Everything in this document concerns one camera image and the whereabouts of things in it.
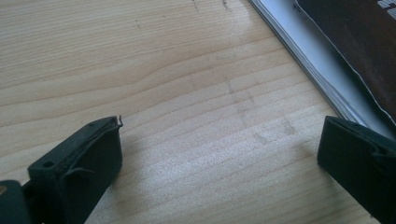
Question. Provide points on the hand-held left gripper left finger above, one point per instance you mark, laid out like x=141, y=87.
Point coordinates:
x=77, y=161

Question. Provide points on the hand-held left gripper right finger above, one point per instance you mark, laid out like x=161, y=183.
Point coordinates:
x=361, y=155

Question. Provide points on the dark brown book with red print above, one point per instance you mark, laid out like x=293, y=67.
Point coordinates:
x=358, y=37

